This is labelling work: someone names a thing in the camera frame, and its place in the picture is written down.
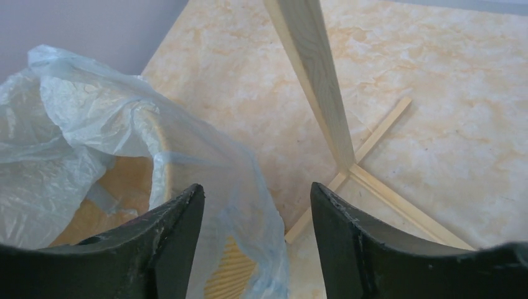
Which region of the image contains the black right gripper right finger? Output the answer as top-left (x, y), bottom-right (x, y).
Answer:
top-left (310, 183), bottom-right (527, 298)

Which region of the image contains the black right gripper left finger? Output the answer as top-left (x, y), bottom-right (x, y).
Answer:
top-left (1, 184), bottom-right (205, 298)

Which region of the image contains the yellow plastic trash bin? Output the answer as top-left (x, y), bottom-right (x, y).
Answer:
top-left (54, 108), bottom-right (257, 298)

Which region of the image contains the light blue plastic trash bag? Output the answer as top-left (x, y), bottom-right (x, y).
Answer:
top-left (1, 45), bottom-right (289, 298)

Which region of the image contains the wooden clothes rack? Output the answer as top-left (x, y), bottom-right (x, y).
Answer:
top-left (264, 1), bottom-right (472, 250)

